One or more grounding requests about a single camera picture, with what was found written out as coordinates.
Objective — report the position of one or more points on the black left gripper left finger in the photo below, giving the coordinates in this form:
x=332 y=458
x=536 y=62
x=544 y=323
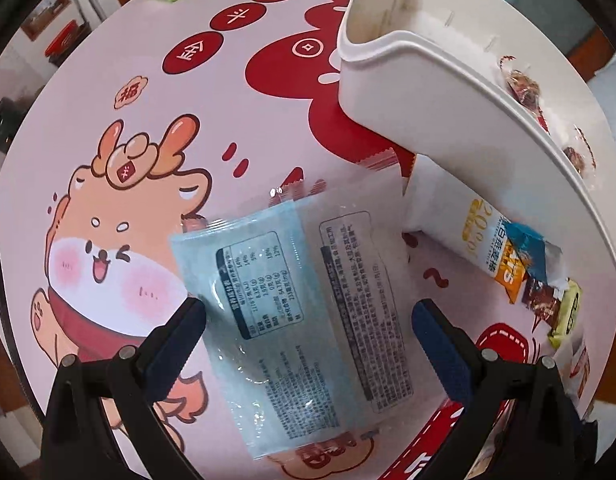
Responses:
x=77 y=441

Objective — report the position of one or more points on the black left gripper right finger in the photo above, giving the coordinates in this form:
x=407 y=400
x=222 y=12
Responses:
x=544 y=438

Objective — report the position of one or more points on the brown chocolate snack packet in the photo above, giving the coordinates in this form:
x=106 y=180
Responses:
x=541 y=300

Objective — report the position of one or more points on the green pineapple cake packet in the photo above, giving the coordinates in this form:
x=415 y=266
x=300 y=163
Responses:
x=567 y=316

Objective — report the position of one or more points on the light blue snack packet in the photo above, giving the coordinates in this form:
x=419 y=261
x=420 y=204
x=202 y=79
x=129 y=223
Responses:
x=303 y=303

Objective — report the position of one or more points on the white red snack pouch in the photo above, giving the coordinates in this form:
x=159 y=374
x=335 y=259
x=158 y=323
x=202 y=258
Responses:
x=573 y=361

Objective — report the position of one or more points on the white orange snack bar packet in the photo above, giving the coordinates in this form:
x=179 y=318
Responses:
x=448 y=211

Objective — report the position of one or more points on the dark snack pack in bin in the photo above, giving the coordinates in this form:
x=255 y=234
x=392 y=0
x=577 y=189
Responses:
x=523 y=88

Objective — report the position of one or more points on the white plastic storage bin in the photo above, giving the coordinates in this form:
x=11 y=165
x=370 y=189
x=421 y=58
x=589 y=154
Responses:
x=425 y=74

